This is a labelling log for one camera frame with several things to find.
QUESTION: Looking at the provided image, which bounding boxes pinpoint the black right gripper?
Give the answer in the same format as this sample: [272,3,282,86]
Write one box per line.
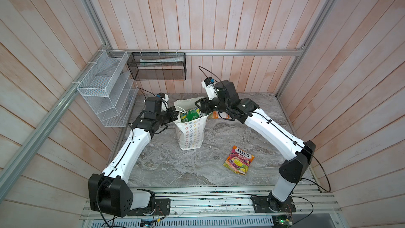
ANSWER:
[196,96,232,117]

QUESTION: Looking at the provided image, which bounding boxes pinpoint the small green candy bag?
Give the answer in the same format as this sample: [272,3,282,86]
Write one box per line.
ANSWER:
[185,108,200,121]

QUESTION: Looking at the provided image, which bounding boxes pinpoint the white printed paper bag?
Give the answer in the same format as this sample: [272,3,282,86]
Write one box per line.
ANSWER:
[174,97,209,151]

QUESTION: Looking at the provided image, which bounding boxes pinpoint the Fox's fruits bag front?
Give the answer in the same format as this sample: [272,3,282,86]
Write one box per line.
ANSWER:
[223,145,255,175]

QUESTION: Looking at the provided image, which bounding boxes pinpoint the orange candy bag back side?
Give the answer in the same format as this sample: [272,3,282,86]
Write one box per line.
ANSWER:
[208,111,230,119]

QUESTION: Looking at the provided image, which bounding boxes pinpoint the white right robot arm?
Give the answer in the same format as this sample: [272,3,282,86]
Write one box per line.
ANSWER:
[195,77,316,212]

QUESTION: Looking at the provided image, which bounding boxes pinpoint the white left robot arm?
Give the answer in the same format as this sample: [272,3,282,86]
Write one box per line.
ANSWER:
[88,93,179,217]

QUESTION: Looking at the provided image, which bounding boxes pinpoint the green circuit board left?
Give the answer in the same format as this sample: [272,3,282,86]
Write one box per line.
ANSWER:
[140,220,156,228]

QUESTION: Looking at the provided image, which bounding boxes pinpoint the green circuit board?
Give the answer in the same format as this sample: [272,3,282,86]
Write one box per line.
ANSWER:
[140,220,156,228]
[272,215,293,228]

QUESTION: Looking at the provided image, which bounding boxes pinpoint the green circuit board right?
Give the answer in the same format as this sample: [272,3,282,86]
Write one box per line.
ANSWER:
[272,215,293,228]

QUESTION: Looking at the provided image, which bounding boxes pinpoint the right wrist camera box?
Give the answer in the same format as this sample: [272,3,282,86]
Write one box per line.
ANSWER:
[201,77,218,100]

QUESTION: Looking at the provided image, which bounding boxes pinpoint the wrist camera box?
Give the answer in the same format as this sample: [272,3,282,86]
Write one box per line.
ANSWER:
[201,77,218,100]
[156,92,169,111]

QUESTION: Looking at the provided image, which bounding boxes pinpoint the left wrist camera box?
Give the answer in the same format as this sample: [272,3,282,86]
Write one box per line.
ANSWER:
[156,92,169,111]

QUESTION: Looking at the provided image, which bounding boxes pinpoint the black mesh wall basket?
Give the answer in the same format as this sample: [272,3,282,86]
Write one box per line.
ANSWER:
[127,52,187,81]

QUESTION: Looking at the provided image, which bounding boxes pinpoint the white wire wall shelf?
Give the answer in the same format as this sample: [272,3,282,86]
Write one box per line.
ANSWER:
[78,50,137,128]

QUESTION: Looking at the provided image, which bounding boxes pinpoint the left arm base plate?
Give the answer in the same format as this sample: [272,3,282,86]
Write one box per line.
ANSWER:
[128,198,171,217]

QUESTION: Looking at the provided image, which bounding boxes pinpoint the slotted aluminium base rail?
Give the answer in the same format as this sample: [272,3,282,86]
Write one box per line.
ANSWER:
[78,183,342,228]

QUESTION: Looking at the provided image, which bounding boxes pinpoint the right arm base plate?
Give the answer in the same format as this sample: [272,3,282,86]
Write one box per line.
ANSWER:
[251,194,296,213]

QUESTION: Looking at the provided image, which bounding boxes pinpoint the aluminium frame rails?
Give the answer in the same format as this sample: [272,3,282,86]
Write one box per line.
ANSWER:
[0,0,352,200]

